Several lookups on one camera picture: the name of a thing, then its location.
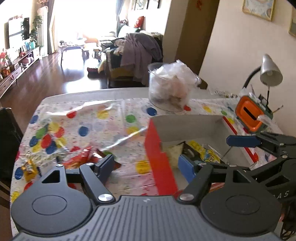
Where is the wooden chair with black jacket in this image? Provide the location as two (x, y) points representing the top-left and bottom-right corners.
(1, 108), (23, 200)

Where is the wooden tv cabinet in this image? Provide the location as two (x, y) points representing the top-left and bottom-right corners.
(1, 47), (41, 97)

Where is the pale yellow snack packet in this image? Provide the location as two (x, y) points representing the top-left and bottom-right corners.
(164, 143), (184, 169)

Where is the clear tub with plastic bag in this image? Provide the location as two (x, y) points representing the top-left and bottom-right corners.
(148, 60), (202, 112)

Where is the yellow cartoon snack packet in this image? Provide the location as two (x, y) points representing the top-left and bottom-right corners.
(187, 140), (221, 164)

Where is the orange green tissue holder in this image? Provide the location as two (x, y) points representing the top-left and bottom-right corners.
(235, 95), (273, 133)

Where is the grey desk lamp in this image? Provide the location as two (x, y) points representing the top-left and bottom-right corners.
(243, 54), (283, 104)

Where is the dark red chips bag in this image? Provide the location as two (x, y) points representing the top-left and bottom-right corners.
(89, 148), (122, 171)

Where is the red white cardboard box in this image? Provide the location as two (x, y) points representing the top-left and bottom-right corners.
(144, 114), (259, 195)

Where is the sofa with piled clothes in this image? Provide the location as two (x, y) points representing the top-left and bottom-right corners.
(98, 25), (163, 87)

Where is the dark brown snack packet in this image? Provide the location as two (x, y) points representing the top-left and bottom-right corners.
(182, 142), (200, 161)

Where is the colourful balloon tablecloth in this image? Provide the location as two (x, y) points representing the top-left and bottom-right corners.
(10, 97), (285, 235)

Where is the wooden coffee table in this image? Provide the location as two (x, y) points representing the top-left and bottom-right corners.
(58, 41), (85, 64)

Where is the wall television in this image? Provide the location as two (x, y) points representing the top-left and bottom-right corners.
(4, 17), (30, 49)

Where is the yellow gold candy packet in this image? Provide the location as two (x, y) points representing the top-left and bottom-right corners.
(21, 160), (38, 182)

